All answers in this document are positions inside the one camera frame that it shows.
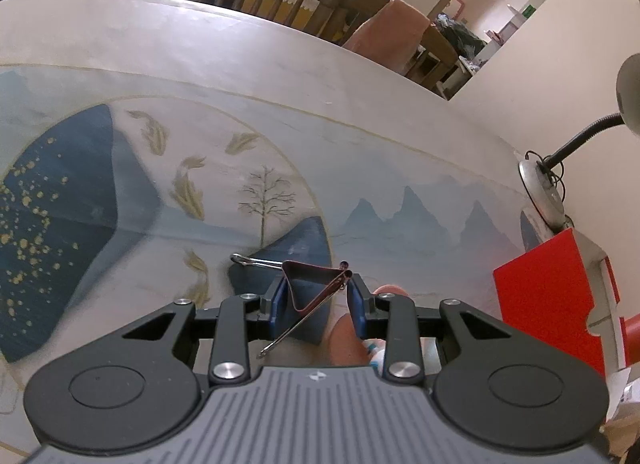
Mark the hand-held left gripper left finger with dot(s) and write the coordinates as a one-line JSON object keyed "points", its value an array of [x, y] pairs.
{"points": [[278, 306]]}

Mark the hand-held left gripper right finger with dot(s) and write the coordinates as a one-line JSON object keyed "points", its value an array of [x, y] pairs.
{"points": [[356, 306]]}

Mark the red binder clip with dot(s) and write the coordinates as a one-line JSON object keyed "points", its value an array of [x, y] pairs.
{"points": [[306, 284]]}

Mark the pink heart-shaped toy case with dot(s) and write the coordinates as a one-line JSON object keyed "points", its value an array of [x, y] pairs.
{"points": [[345, 339]]}

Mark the red cardboard box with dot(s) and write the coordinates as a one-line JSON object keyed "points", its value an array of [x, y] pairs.
{"points": [[542, 304]]}

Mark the grey gooseneck desk lamp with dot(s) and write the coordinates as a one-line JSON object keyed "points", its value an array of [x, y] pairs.
{"points": [[542, 189]]}

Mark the printed tablecloth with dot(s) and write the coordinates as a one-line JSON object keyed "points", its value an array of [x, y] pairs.
{"points": [[200, 94]]}

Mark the pink cloth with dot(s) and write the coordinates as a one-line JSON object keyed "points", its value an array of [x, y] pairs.
{"points": [[387, 34]]}

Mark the pile of dark clutter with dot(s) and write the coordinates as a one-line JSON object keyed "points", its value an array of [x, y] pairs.
{"points": [[460, 36]]}

